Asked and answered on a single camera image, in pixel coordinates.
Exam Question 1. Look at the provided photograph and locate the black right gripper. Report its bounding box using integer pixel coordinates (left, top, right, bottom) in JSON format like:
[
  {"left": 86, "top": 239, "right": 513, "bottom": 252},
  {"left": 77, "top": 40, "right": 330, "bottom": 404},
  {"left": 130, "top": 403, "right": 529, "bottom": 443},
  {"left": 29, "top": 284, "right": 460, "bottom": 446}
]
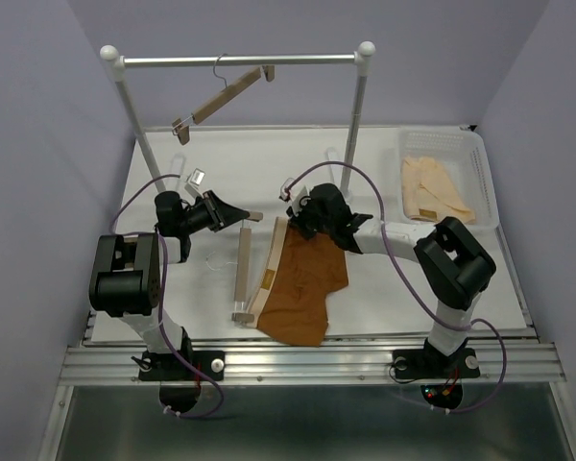
[{"left": 284, "top": 196, "right": 333, "bottom": 241}]

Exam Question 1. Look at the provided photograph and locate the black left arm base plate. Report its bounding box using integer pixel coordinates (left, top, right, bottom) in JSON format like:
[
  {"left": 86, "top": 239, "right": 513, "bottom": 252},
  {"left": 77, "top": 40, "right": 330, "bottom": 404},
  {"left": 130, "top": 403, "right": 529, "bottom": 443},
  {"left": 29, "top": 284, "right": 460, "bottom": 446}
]
[{"left": 131, "top": 350, "right": 226, "bottom": 382}]

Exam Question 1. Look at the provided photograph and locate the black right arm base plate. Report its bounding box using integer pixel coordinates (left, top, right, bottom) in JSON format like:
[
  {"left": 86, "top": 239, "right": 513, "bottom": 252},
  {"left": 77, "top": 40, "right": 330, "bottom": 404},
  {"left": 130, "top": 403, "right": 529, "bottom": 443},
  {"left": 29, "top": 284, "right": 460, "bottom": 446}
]
[{"left": 392, "top": 348, "right": 481, "bottom": 380}]

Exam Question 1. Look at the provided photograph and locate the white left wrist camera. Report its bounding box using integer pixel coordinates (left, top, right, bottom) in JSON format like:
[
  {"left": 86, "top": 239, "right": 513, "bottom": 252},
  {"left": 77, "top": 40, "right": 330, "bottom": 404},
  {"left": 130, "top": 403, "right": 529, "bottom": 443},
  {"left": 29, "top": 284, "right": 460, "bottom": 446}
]
[{"left": 183, "top": 168, "right": 205, "bottom": 199}]

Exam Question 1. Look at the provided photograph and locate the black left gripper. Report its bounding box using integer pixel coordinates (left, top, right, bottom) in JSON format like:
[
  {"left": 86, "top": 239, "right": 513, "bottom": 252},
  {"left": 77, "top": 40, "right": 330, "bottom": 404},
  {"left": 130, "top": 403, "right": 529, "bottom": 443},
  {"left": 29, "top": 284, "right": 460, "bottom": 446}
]
[{"left": 179, "top": 189, "right": 248, "bottom": 233}]

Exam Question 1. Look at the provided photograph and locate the wooden clip hanger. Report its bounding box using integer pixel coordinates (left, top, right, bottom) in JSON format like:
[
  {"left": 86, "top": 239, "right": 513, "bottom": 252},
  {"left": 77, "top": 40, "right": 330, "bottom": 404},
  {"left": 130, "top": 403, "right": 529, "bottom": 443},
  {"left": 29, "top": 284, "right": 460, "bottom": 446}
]
[
  {"left": 172, "top": 54, "right": 276, "bottom": 145},
  {"left": 205, "top": 211, "right": 263, "bottom": 326}
]

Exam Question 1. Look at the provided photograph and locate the brown boxer underwear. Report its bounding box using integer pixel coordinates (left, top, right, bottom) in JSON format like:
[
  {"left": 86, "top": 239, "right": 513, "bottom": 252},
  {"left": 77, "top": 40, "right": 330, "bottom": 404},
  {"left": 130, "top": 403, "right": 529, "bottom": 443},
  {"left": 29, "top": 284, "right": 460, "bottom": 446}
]
[{"left": 242, "top": 217, "right": 349, "bottom": 347}]

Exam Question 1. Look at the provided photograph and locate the aluminium mounting rail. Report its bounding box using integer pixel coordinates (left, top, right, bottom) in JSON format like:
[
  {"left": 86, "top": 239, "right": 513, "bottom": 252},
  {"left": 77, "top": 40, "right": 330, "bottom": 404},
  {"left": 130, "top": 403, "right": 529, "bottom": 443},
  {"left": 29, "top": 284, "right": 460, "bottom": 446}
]
[{"left": 59, "top": 337, "right": 566, "bottom": 386}]

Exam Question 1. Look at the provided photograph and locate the white plastic basket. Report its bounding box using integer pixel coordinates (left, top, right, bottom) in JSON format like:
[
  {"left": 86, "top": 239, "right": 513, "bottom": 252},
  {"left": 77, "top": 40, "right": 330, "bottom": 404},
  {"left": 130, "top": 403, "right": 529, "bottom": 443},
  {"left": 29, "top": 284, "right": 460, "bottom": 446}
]
[{"left": 396, "top": 128, "right": 499, "bottom": 231}]

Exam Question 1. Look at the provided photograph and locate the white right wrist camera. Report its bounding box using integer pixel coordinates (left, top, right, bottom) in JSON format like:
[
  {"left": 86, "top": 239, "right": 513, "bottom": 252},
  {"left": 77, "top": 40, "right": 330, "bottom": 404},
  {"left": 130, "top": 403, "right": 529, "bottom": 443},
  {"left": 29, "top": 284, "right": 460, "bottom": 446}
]
[{"left": 279, "top": 178, "right": 309, "bottom": 217}]

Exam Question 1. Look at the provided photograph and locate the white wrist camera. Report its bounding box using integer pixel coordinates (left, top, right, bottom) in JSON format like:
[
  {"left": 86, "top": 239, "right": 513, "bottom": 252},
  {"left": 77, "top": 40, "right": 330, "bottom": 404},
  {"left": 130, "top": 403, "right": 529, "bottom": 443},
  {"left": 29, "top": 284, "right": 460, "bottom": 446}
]
[
  {"left": 183, "top": 168, "right": 205, "bottom": 199},
  {"left": 279, "top": 178, "right": 309, "bottom": 217}
]

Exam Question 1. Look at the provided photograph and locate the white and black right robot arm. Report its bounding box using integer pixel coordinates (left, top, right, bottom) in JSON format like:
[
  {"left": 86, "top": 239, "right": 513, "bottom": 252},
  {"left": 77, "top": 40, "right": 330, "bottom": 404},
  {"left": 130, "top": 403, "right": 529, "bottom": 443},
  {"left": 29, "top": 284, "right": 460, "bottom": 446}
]
[{"left": 280, "top": 183, "right": 496, "bottom": 375}]

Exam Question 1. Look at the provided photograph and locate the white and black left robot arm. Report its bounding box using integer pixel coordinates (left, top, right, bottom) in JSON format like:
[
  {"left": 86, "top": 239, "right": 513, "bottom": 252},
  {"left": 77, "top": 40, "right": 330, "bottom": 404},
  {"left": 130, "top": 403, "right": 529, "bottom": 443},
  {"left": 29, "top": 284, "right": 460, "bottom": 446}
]
[{"left": 88, "top": 190, "right": 251, "bottom": 378}]

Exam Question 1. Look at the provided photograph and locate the beige underwear in basket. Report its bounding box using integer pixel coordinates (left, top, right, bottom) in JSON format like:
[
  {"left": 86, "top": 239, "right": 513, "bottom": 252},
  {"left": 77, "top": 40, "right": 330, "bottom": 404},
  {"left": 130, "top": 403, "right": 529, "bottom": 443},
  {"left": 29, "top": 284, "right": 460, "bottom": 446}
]
[{"left": 401, "top": 157, "right": 476, "bottom": 224}]

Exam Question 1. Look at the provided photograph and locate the white metal clothes rack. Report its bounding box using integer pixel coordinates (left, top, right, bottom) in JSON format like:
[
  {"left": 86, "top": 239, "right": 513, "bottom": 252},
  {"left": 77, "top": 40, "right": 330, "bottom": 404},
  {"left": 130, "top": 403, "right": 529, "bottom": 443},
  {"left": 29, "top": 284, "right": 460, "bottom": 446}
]
[{"left": 99, "top": 40, "right": 377, "bottom": 203}]

